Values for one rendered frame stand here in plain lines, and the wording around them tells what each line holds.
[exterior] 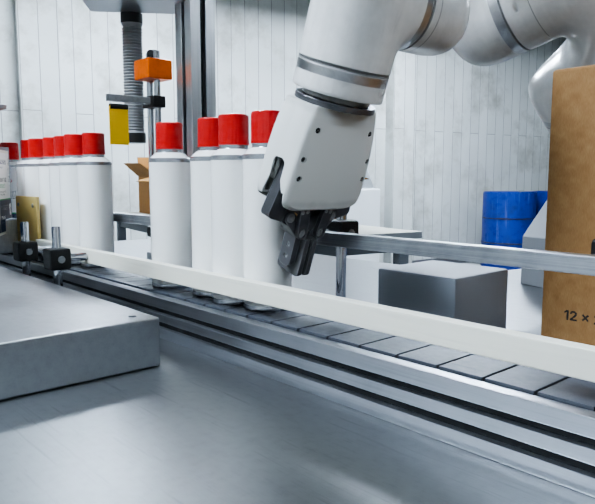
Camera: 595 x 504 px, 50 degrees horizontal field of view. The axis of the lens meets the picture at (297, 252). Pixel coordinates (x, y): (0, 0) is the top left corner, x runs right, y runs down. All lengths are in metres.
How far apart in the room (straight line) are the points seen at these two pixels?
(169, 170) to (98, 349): 0.26
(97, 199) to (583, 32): 0.71
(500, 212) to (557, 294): 6.62
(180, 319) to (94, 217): 0.33
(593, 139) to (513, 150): 7.77
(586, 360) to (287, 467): 0.20
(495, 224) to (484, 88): 1.72
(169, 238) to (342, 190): 0.27
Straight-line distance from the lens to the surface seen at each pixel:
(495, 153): 8.17
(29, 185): 1.20
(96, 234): 1.01
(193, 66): 1.02
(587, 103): 0.66
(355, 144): 0.60
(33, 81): 5.43
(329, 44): 0.55
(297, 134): 0.56
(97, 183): 1.01
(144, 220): 0.96
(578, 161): 0.66
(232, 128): 0.69
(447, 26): 0.61
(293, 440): 0.47
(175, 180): 0.79
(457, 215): 7.74
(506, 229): 7.29
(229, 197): 0.68
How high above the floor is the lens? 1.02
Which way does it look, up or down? 7 degrees down
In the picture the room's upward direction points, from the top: straight up
